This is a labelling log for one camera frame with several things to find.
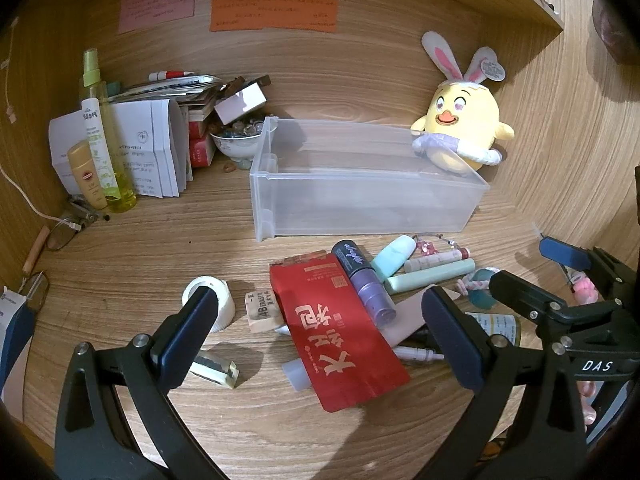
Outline yellow green spray bottle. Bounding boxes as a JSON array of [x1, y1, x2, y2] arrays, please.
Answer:
[[80, 49, 137, 214]]

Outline right hand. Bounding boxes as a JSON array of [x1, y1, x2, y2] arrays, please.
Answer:
[[569, 268, 601, 434]]

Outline yellow chick bunny plush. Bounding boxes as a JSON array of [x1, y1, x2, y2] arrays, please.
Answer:
[[410, 32, 514, 174]]

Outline small dark green bottle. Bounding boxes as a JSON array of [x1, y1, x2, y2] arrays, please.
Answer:
[[468, 312, 521, 346]]

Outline teal tape roll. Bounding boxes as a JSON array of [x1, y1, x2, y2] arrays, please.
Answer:
[[468, 268, 499, 310]]

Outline eyeglasses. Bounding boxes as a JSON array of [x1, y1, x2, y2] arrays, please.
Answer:
[[18, 207, 104, 313]]

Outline white cable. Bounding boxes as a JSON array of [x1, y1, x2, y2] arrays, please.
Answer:
[[0, 164, 82, 232]]

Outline pale green long tube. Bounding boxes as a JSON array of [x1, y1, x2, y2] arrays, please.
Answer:
[[384, 258, 476, 295]]

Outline beige sunscreen bottle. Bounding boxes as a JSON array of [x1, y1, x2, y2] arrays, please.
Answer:
[[67, 140, 107, 210]]

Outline red paper envelope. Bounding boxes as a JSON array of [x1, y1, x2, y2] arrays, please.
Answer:
[[269, 254, 410, 413]]

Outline pink charm keychain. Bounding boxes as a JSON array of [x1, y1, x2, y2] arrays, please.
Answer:
[[412, 233, 459, 256]]

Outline pink cream tube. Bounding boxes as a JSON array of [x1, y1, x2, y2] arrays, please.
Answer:
[[282, 285, 432, 391]]

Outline mint green tube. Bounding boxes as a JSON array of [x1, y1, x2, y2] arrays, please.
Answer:
[[371, 235, 416, 282]]

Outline white paper boxes stack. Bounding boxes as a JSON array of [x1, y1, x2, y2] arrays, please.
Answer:
[[48, 97, 191, 200]]

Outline orange sticky note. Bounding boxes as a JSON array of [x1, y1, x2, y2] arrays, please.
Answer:
[[209, 0, 338, 34]]

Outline small clear green packet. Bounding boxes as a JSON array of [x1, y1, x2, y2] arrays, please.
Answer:
[[189, 351, 240, 389]]

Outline purple black cosmetic bottle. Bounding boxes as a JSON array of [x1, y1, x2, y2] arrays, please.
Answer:
[[332, 240, 397, 328]]

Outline red white marker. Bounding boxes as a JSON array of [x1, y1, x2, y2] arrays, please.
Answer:
[[148, 70, 194, 82]]

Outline white tape roll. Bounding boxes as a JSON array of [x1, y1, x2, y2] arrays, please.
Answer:
[[181, 275, 235, 333]]

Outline pink white braided bracelet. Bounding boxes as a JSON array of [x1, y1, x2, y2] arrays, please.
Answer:
[[456, 266, 501, 297]]

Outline white green lotion tube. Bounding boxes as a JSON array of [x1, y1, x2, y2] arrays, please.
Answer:
[[81, 98, 122, 200]]

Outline small white pink box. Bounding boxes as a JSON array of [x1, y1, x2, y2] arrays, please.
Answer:
[[214, 82, 267, 125]]

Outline beige eraser block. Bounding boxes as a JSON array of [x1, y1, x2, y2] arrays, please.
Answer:
[[245, 289, 284, 333]]

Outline pink sticky note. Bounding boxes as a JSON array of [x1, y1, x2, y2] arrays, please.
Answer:
[[118, 0, 195, 34]]

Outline white bowl of stones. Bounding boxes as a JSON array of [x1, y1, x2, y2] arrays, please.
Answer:
[[209, 118, 264, 169]]

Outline red book stack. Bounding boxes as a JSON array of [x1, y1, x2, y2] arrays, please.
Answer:
[[188, 108, 216, 168]]

